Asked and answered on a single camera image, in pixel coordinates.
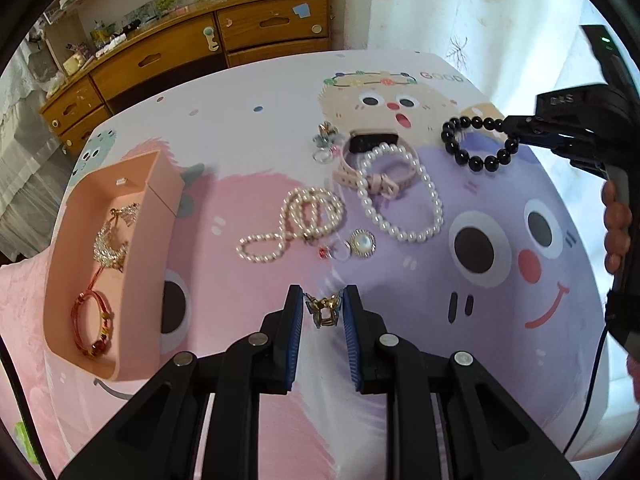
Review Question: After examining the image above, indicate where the cartoon printed table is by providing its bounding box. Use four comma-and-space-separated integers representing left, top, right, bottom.
42, 49, 608, 480

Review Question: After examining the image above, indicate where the gold hair claw clip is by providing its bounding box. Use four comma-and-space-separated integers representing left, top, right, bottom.
304, 294, 343, 330

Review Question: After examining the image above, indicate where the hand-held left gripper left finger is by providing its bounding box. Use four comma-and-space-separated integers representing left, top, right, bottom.
59, 284, 306, 480

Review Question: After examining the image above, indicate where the pink fleece blanket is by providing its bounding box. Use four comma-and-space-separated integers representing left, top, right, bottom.
0, 255, 68, 466

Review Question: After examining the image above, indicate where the pink wrist watch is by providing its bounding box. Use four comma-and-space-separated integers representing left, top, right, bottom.
332, 130, 421, 198

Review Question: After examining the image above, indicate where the large pearl necklace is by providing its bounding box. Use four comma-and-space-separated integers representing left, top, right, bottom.
355, 142, 445, 244

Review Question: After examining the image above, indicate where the wooden desk with drawers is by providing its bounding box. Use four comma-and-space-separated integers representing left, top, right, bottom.
39, 0, 333, 157

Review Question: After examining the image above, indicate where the white lace cloth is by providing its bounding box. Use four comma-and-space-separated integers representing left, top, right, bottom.
0, 42, 68, 263

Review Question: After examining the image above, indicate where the small pearl necklace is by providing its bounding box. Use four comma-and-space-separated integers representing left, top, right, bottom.
236, 186, 347, 266

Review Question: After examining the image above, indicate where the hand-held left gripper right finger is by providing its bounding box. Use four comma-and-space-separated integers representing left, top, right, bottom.
343, 284, 581, 480

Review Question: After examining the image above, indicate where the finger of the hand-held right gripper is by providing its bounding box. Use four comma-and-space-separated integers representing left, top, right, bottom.
501, 114, 597, 137
519, 134, 608, 168

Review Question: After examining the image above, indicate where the red string bracelet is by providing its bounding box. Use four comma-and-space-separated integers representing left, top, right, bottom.
70, 267, 113, 358

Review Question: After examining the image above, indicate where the flower bead ring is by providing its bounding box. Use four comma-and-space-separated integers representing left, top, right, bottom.
312, 122, 342, 148

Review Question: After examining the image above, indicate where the gold leaf brooch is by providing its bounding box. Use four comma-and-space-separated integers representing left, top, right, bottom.
92, 201, 141, 273

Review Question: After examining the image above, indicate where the clear ring with red stone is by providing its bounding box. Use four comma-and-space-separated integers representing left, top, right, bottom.
318, 240, 354, 263

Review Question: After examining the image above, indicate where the black cable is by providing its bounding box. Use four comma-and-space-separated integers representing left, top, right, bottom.
564, 320, 610, 457

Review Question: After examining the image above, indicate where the person's right hand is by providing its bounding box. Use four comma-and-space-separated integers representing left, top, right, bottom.
601, 179, 635, 277

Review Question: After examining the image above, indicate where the pink plastic box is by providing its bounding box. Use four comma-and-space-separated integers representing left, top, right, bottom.
42, 150, 182, 382

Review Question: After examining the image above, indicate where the black bead bracelet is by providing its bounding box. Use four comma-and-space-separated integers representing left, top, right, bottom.
440, 115, 521, 173

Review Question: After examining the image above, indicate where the white floral curtain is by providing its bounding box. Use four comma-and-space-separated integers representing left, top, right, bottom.
330, 0, 623, 246

